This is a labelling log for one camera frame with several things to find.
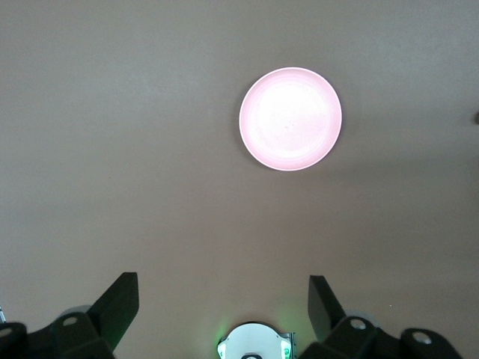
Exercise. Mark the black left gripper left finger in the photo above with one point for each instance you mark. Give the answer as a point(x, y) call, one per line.
point(112, 310)

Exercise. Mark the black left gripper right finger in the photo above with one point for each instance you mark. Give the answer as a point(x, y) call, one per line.
point(325, 310)

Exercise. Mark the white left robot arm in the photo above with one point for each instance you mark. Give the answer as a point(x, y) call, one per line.
point(256, 342)

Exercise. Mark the brown table cloth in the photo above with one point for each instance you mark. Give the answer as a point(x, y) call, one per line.
point(112, 149)

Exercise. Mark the pink round plate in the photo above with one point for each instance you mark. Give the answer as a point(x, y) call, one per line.
point(290, 119)

